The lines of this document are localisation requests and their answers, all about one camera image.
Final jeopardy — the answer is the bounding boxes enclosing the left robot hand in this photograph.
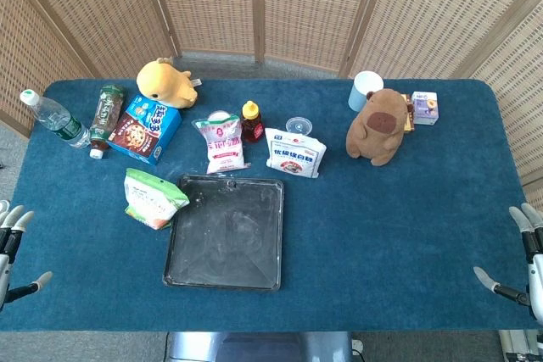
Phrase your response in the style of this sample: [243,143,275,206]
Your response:
[0,199,54,314]

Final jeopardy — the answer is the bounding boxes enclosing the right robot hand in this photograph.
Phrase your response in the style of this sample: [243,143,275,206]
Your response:
[473,203,543,324]

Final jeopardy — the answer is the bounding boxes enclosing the green white snack bag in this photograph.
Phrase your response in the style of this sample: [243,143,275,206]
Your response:
[123,168,191,231]

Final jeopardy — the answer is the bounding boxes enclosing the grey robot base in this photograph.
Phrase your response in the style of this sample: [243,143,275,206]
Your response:
[164,331,357,362]

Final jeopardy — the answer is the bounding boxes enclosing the clear plastic water bottle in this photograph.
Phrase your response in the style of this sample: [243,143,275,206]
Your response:
[20,88,92,149]

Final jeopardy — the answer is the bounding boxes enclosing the dark tea drink bottle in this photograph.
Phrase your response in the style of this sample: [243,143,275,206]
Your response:
[88,84,126,160]

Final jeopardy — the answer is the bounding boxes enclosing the blue table cloth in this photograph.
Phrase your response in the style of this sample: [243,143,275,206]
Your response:
[0,77,543,332]

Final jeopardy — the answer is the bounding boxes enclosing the blue cookie box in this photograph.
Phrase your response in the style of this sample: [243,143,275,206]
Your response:
[106,94,183,166]

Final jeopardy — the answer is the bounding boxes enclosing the purple white drink carton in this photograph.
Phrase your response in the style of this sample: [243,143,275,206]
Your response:
[411,91,440,126]

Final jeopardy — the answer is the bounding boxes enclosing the brown yellow snack box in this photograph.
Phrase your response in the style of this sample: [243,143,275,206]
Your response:
[400,93,415,135]

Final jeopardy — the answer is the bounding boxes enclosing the brown capybara plush toy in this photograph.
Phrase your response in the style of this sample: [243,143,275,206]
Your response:
[345,88,416,167]

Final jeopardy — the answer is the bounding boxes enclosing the yellow plush toy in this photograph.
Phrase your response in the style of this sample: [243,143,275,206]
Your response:
[136,57,203,109]

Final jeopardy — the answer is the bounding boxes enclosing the black metal baking tray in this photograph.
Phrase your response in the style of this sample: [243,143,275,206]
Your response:
[162,173,285,292]

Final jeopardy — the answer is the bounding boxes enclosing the white pink powder bag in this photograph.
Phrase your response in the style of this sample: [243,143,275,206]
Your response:
[191,110,251,175]

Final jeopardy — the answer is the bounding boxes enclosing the light blue paper cup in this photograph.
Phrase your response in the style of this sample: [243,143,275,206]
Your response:
[348,70,384,114]

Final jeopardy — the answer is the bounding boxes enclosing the white blue sugar bag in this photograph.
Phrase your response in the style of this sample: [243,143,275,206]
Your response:
[265,127,327,180]

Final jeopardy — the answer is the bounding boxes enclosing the honey bottle yellow cap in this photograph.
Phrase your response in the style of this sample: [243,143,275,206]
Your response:
[240,100,266,144]

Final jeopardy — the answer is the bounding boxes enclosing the clear round plastic container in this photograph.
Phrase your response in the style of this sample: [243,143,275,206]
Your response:
[285,116,314,136]

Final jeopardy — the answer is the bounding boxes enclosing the woven rattan folding screen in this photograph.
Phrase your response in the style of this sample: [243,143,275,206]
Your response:
[0,0,543,214]

